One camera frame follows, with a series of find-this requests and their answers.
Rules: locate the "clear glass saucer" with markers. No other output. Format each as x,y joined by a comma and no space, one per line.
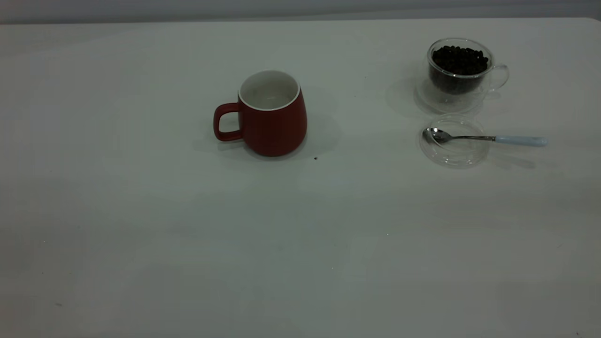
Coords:
455,158

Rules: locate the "dark coffee beans pile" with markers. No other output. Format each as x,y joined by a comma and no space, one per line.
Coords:
460,60

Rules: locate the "red ceramic mug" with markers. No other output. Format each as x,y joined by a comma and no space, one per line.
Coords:
277,131

